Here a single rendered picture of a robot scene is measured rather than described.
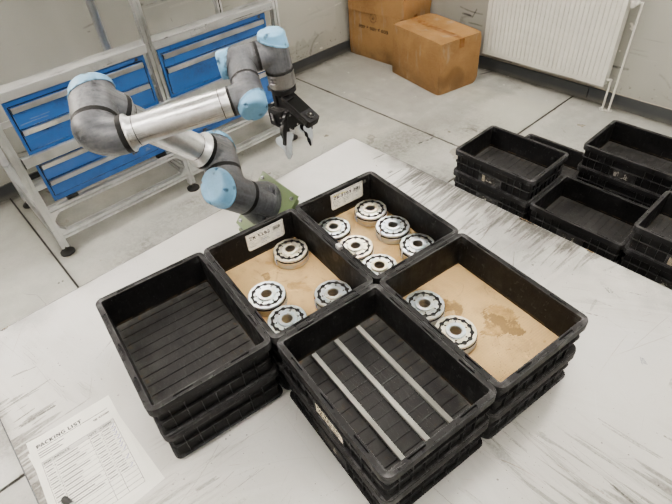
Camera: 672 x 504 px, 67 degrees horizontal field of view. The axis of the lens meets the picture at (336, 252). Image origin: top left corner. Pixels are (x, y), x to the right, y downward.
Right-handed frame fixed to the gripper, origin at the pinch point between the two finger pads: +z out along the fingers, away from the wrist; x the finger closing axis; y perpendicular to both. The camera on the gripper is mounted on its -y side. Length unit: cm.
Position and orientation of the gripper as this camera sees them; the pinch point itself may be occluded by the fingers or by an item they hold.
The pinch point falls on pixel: (301, 150)
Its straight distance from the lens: 156.3
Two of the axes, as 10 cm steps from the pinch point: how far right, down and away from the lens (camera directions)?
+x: -6.9, 5.6, -4.6
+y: -7.1, -4.0, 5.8
